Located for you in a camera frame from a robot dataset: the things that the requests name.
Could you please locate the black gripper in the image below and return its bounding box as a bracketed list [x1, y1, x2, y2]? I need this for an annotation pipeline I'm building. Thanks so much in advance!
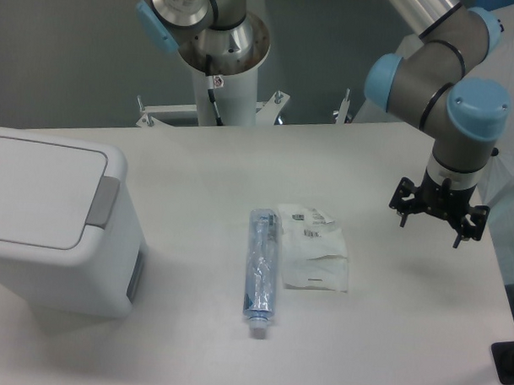
[389, 171, 490, 248]

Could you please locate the silver blue robot arm base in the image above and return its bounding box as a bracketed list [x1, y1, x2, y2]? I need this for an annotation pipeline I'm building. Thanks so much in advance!
[135, 0, 270, 76]

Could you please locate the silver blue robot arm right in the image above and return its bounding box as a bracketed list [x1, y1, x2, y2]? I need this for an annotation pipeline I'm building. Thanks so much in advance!
[365, 0, 511, 241]

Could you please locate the white plastic trash can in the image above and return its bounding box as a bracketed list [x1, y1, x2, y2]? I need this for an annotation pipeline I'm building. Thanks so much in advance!
[0, 127, 145, 317]

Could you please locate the clear plastic bag with labels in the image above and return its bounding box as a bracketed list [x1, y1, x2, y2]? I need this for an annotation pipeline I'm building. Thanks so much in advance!
[278, 203, 349, 293]

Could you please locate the black device at table edge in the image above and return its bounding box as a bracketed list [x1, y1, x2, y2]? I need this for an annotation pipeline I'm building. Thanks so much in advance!
[490, 341, 514, 385]

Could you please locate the crushed clear plastic bottle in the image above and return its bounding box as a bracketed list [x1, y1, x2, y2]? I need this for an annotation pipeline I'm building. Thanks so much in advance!
[242, 209, 280, 339]

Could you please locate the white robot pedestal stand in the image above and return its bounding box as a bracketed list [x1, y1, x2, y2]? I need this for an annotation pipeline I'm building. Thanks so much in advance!
[136, 69, 289, 127]

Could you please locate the black cable on pedestal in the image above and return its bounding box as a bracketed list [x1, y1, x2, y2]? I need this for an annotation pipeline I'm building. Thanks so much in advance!
[201, 54, 227, 127]

